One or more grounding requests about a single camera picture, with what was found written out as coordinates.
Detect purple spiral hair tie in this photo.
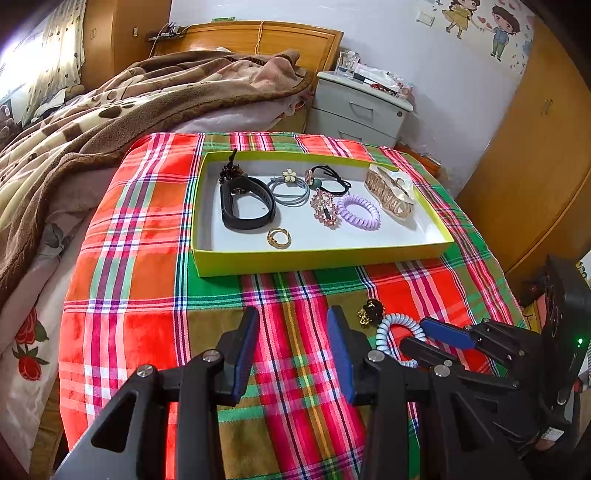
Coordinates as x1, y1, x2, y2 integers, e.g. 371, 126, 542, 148
335, 193, 383, 232

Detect rose gold hair claw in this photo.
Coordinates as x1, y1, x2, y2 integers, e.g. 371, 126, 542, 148
365, 164, 415, 221

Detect pink rhinestone hair clip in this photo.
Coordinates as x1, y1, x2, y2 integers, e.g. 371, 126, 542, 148
310, 190, 339, 229

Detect gold ring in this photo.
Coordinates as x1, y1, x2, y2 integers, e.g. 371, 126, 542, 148
266, 227, 293, 251

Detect black hair tie with charm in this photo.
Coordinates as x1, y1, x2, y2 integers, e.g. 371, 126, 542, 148
303, 164, 353, 197

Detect grey flower hair tie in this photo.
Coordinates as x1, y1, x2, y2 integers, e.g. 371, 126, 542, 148
266, 168, 312, 208

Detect black wristband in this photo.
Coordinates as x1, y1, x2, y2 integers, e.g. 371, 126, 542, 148
221, 176, 276, 230

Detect dark beaded bracelet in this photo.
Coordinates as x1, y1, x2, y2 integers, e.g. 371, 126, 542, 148
217, 148, 246, 186

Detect black gold hair clip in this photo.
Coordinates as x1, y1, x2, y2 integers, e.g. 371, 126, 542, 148
356, 298, 385, 328

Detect red plaid cloth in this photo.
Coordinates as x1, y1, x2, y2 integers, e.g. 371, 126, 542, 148
58, 133, 524, 479

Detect wooden wardrobe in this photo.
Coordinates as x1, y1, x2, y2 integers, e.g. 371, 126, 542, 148
457, 19, 590, 297

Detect floral white bedsheet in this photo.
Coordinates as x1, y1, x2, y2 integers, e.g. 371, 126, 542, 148
1, 95, 301, 476

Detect green-edged white tray box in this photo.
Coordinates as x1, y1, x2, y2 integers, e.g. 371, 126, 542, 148
191, 151, 455, 278

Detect white nightstand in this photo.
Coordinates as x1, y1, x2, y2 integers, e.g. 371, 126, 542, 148
305, 71, 413, 147

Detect clear acrylic holder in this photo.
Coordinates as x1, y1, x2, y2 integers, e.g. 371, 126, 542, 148
335, 49, 361, 78

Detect brown paw-print blanket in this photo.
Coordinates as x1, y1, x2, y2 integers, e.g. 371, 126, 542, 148
1, 49, 314, 301

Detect wooden headboard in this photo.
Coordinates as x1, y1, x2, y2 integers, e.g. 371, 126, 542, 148
155, 20, 344, 73

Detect light blue spiral hair tie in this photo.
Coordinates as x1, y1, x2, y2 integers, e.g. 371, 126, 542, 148
375, 313, 429, 369

